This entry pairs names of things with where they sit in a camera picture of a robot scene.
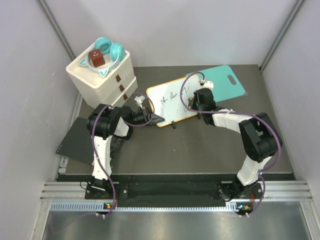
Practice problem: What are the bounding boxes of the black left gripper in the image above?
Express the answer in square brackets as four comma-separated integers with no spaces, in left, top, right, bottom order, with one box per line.
[128,105,165,126]

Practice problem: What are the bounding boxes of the yellow-framed whiteboard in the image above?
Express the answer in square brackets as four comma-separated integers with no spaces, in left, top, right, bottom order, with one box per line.
[146,74,202,128]

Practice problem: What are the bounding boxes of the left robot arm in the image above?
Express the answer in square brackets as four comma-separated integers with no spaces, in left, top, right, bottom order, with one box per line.
[86,104,165,181]

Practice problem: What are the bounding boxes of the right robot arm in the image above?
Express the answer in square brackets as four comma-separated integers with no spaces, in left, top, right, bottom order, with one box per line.
[188,88,283,198]

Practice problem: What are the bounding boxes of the teal cutting board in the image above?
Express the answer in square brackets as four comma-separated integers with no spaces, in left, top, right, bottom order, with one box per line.
[198,65,246,102]

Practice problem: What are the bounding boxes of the white three-drawer storage cabinet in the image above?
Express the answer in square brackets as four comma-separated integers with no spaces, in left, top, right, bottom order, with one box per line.
[66,45,138,108]

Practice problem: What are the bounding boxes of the brown cube toy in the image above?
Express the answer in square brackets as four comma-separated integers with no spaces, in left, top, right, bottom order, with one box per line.
[89,49,105,68]

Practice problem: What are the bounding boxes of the teal cat-ear headphones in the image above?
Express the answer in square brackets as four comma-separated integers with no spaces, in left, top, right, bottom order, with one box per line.
[78,37,126,78]

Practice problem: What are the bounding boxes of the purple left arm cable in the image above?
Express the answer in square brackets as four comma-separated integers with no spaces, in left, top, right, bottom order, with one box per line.
[91,92,156,219]

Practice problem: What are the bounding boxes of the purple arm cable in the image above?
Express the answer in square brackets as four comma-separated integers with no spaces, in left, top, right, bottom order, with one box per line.
[91,92,156,219]
[179,71,282,218]

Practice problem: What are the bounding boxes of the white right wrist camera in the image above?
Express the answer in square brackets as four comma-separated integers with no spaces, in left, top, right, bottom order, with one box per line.
[199,79,214,91]

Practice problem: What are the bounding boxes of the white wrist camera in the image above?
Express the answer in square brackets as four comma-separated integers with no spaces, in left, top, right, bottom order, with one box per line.
[199,79,214,91]
[134,95,146,109]

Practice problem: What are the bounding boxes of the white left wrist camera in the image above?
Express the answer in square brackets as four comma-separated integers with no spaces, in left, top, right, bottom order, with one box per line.
[134,95,146,109]

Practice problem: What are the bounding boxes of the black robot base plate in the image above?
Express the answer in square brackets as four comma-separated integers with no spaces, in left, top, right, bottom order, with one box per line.
[85,181,262,208]

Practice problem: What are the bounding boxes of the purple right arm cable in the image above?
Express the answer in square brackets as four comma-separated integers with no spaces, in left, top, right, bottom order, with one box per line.
[179,71,282,218]

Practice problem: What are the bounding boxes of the aluminium frame rail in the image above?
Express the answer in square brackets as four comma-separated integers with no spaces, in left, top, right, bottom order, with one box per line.
[40,181,313,201]

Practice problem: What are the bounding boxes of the grey slotted cable duct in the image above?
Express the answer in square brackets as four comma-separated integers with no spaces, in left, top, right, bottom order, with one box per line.
[50,201,251,213]

